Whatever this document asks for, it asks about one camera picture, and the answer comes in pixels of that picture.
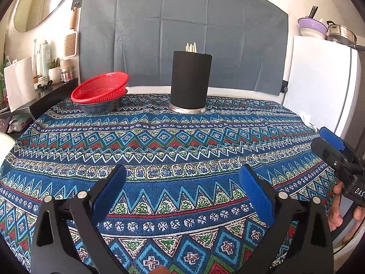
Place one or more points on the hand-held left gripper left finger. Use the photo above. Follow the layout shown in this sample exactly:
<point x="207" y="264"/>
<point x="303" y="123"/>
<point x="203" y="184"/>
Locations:
<point x="109" y="189"/>

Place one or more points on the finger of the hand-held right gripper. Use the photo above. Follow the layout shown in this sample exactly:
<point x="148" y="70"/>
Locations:
<point x="332" y="138"/>
<point x="325" y="149"/>

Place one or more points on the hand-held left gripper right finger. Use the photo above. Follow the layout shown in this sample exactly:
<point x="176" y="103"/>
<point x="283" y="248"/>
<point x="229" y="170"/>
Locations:
<point x="256" y="191"/>

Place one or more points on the black cylindrical utensil holder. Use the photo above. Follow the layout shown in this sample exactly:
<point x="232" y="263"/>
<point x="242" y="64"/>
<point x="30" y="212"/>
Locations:
<point x="189" y="80"/>

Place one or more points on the bunch of wooden chopsticks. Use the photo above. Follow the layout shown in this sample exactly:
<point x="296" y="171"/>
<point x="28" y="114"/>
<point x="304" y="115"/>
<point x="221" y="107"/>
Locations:
<point x="191" y="48"/>

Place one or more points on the person's right hand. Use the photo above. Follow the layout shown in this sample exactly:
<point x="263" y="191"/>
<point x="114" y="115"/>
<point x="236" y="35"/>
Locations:
<point x="335" y="211"/>

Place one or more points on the crumpled white tissue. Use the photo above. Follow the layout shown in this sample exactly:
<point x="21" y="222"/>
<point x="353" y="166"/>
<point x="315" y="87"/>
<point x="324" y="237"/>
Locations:
<point x="308" y="119"/>

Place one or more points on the white refrigerator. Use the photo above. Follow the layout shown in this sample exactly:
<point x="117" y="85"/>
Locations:
<point x="316" y="77"/>

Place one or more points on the blue patterned tablecloth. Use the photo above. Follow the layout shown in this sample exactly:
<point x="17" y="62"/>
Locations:
<point x="171" y="145"/>

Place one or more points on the dark blue bowl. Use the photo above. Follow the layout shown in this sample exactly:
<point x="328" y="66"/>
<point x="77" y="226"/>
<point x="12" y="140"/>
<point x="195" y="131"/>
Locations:
<point x="99" y="107"/>

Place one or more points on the red plastic colander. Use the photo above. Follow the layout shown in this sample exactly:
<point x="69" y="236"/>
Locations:
<point x="97" y="88"/>

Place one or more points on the steel cooking pot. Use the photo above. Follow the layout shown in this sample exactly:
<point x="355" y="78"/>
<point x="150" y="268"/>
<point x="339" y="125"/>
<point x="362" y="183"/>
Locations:
<point x="340" y="34"/>

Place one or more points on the white bowl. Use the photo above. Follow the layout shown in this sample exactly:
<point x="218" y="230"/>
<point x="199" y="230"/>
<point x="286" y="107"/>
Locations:
<point x="312" y="34"/>

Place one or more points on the black shelf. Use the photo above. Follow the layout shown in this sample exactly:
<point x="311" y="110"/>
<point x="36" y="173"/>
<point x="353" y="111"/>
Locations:
<point x="54" y="97"/>

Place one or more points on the white rounded object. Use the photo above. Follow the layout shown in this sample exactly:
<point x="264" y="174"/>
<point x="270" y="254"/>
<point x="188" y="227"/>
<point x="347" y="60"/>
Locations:
<point x="5" y="148"/>

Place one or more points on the printed plastic packet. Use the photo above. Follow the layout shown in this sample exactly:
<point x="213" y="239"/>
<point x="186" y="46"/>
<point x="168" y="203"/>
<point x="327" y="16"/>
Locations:
<point x="20" y="122"/>

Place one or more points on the purple plastic colander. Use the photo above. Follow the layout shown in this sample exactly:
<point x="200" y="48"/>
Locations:
<point x="312" y="24"/>

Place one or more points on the glass jar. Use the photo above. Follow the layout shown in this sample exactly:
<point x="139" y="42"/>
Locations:
<point x="67" y="74"/>

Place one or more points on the dark chopsticks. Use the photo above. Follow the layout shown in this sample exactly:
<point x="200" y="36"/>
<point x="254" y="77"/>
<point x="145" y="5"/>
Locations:
<point x="313" y="12"/>

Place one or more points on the small potted plant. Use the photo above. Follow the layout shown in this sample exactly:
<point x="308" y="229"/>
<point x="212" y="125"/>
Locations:
<point x="54" y="73"/>

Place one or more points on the pink box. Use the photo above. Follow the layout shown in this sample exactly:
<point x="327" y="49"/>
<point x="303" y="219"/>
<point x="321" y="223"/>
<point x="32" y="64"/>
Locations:
<point x="66" y="63"/>

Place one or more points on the white paper board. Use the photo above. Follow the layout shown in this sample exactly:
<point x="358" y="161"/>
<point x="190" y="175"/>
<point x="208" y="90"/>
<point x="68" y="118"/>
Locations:
<point x="20" y="82"/>

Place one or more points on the white spray bottle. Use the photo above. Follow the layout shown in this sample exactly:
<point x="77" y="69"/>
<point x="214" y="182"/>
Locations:
<point x="45" y="60"/>

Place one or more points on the wooden paddle hairbrush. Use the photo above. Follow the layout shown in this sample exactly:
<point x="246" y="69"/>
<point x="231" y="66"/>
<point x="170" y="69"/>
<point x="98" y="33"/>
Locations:
<point x="70" y="45"/>

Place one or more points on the grey backdrop cloth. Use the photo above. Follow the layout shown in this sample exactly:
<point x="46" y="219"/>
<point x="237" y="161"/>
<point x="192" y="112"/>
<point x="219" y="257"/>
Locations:
<point x="159" y="20"/>

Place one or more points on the black wall hook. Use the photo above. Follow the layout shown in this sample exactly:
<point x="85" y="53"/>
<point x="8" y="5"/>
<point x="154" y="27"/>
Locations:
<point x="76" y="2"/>

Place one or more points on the oval wall mirror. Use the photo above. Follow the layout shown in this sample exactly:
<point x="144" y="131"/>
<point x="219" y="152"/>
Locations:
<point x="40" y="5"/>

